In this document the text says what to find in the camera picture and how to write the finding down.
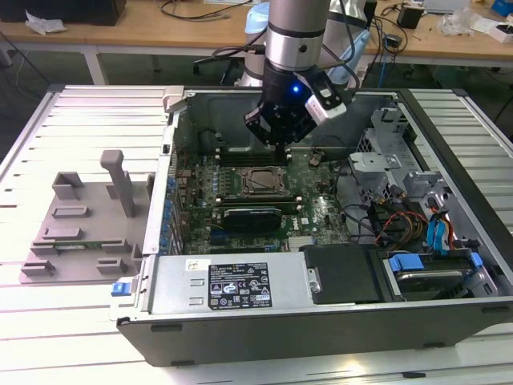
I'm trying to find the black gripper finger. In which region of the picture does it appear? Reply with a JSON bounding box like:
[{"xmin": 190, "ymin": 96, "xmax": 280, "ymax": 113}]
[
  {"xmin": 244, "ymin": 105, "xmax": 284, "ymax": 165},
  {"xmin": 282, "ymin": 114, "xmax": 318, "ymax": 165}
]

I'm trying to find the black round case component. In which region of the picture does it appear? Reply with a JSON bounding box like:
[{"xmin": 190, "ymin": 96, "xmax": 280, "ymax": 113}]
[{"xmin": 199, "ymin": 128, "xmax": 220, "ymax": 152}]

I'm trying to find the green motherboard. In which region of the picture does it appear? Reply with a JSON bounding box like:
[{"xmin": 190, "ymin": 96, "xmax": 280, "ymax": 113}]
[{"xmin": 174, "ymin": 146, "xmax": 352, "ymax": 256}]

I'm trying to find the silver metal disk bay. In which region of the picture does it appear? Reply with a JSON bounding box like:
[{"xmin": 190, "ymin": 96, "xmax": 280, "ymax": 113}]
[{"xmin": 346, "ymin": 104, "xmax": 450, "ymax": 209}]

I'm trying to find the black graphics card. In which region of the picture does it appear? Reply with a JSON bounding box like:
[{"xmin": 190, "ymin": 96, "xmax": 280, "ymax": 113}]
[{"xmin": 222, "ymin": 206, "xmax": 282, "ymax": 233}]

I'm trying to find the silver chipset heatsink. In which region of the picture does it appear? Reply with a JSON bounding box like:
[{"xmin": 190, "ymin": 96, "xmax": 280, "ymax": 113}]
[{"xmin": 287, "ymin": 235, "xmax": 318, "ymax": 253}]

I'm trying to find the small black box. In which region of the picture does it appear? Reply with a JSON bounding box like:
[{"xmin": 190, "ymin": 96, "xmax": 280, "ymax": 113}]
[{"xmin": 396, "ymin": 6, "xmax": 425, "ymax": 30}]

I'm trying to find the black plastic drive shroud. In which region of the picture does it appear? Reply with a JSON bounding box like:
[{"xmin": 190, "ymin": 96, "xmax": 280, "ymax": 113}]
[{"xmin": 300, "ymin": 243, "xmax": 382, "ymax": 306}]

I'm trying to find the wooden desk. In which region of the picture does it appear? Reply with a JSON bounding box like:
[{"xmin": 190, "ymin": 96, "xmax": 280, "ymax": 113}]
[{"xmin": 0, "ymin": 0, "xmax": 513, "ymax": 86}]

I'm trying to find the hard disk in blue carrier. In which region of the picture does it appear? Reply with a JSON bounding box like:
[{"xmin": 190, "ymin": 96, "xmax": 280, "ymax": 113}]
[{"xmin": 383, "ymin": 250, "xmax": 488, "ymax": 302}]

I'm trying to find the silver power supply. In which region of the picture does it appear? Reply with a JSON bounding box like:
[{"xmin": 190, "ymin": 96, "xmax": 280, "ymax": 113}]
[{"xmin": 150, "ymin": 252, "xmax": 316, "ymax": 316}]

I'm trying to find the flat white device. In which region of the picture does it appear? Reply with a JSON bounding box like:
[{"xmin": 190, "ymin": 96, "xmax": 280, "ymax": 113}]
[{"xmin": 422, "ymin": 0, "xmax": 471, "ymax": 15}]

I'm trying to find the clear plastic bag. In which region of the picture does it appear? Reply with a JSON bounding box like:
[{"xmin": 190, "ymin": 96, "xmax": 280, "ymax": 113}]
[{"xmin": 436, "ymin": 6, "xmax": 476, "ymax": 38}]

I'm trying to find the grey plastic parts rack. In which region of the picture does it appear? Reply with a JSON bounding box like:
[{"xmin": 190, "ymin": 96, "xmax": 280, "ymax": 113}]
[{"xmin": 19, "ymin": 149, "xmax": 156, "ymax": 286}]

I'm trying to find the open black PC case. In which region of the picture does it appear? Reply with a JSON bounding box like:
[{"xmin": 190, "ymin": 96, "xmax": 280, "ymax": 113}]
[{"xmin": 115, "ymin": 86, "xmax": 513, "ymax": 368}]

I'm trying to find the white carton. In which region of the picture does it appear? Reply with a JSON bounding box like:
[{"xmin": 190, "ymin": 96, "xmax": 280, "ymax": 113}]
[{"xmin": 471, "ymin": 15, "xmax": 513, "ymax": 44}]

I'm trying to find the blue box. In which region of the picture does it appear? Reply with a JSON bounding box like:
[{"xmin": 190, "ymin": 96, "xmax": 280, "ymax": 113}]
[{"xmin": 491, "ymin": 0, "xmax": 513, "ymax": 18}]

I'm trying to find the crumpled white paper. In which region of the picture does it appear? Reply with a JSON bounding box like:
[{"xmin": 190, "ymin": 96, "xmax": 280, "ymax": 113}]
[{"xmin": 24, "ymin": 10, "xmax": 68, "ymax": 36}]

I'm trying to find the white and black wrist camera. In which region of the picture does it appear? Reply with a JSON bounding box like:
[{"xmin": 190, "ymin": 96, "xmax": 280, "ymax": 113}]
[{"xmin": 303, "ymin": 74, "xmax": 348, "ymax": 126}]

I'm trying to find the red wire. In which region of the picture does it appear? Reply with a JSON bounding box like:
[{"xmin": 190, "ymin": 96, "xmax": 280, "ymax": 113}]
[{"xmin": 378, "ymin": 210, "xmax": 429, "ymax": 241}]

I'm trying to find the yellow wire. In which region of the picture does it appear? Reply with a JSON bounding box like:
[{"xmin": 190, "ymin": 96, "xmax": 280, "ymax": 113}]
[{"xmin": 404, "ymin": 216, "xmax": 426, "ymax": 240}]

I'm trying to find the blue flat wire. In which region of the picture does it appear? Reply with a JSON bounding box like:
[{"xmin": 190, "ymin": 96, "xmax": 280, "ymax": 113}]
[
  {"xmin": 437, "ymin": 216, "xmax": 453, "ymax": 256},
  {"xmin": 425, "ymin": 218, "xmax": 440, "ymax": 256}
]

